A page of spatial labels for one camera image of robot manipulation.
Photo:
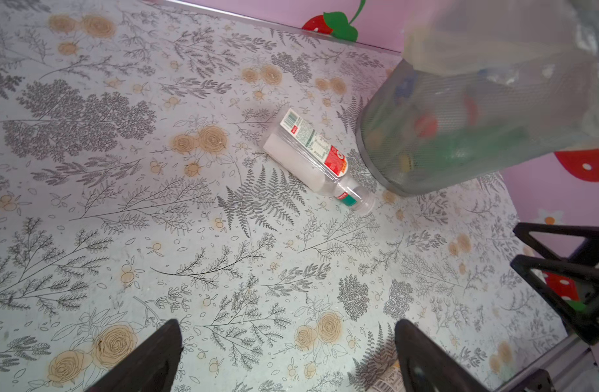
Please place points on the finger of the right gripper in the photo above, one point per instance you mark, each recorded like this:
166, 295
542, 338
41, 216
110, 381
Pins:
572, 290
573, 243

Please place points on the grey mesh waste bin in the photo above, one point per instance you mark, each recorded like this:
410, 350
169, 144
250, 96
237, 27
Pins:
423, 132

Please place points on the translucent yellow bin liner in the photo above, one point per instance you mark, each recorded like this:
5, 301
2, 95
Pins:
460, 37

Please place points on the aluminium front rail frame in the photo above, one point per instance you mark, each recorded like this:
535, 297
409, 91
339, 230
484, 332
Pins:
572, 365

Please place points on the clear bottle beige label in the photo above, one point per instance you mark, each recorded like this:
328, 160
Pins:
390, 381

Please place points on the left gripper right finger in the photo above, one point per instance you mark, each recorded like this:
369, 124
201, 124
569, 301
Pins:
425, 366

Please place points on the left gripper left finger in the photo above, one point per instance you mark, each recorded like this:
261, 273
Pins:
152, 366

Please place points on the bottle with red white label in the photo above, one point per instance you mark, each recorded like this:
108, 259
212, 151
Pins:
295, 144

